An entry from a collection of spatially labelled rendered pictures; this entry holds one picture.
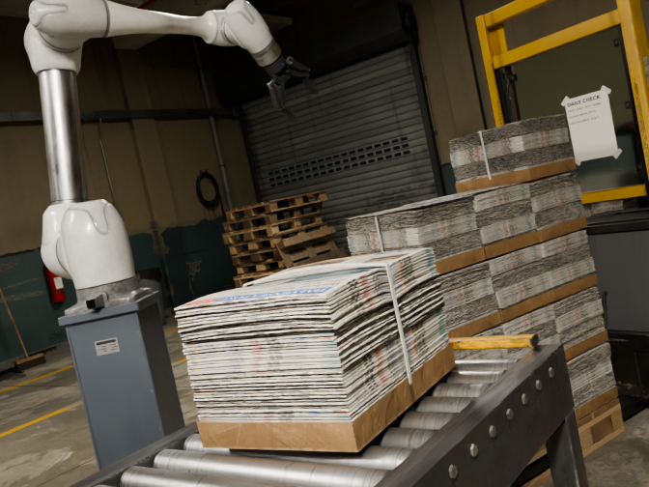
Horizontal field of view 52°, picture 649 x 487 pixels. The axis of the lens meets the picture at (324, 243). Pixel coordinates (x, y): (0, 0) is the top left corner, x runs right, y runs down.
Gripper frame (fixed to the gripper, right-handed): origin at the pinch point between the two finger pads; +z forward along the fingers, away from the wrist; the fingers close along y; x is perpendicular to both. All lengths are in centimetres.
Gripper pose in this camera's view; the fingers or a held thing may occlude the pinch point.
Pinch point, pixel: (303, 104)
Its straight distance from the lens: 236.4
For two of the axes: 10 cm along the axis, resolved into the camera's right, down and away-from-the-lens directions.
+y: -5.0, 7.8, -3.8
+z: 5.0, 6.1, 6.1
